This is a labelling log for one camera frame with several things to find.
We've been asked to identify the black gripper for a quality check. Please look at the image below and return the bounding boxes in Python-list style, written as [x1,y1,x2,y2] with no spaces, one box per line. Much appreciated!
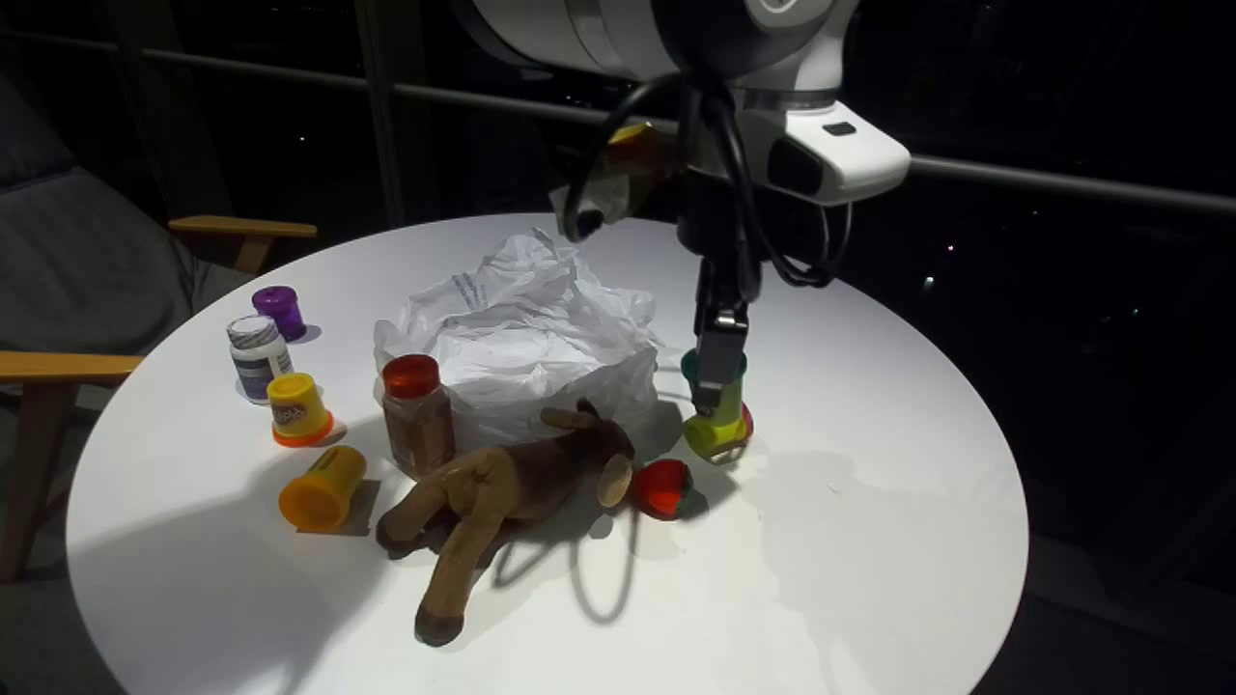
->
[670,150,763,386]

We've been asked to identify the small tub teal lid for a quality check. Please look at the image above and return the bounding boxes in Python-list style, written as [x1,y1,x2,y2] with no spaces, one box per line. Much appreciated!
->
[674,345,753,425]

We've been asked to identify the small tub yellow-green lid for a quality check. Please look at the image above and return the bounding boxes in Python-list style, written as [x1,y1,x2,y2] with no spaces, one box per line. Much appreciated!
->
[681,400,759,471]

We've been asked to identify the small tub red lid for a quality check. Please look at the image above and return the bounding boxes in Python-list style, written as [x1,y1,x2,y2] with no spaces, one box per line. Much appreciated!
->
[624,456,700,525]

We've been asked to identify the brown plush moose toy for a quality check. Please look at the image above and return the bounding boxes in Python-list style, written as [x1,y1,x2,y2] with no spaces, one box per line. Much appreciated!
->
[374,398,638,649]

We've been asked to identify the brown spice bottle red cap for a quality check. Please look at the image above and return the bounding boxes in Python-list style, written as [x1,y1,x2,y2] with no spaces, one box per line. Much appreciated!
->
[379,352,458,482]

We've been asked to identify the yellow block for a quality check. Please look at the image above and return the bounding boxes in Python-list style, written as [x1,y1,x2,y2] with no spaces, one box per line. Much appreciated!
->
[275,444,374,536]

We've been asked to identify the yellow tub with orange lid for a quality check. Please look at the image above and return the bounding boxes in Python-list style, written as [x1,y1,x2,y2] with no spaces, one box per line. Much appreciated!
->
[263,371,341,452]

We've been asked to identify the small tub purple lid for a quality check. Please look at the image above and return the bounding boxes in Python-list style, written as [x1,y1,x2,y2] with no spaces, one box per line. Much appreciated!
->
[247,282,312,348]

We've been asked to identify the white pill bottle blue label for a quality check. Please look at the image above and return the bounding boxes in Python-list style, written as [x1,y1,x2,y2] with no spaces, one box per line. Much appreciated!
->
[222,312,296,406]

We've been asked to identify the white plastic bag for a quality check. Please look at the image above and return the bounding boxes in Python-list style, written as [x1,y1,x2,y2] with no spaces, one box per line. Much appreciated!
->
[368,224,686,465]

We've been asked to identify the grey window railing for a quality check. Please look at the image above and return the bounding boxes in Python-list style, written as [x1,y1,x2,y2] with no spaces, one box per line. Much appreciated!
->
[0,23,1236,220]

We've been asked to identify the grey armchair wooden armrests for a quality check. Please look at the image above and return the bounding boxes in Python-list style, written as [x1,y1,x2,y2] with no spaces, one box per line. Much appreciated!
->
[0,72,320,583]

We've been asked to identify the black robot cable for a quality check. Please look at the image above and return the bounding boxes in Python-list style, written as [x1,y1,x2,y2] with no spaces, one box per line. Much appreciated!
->
[709,83,857,294]

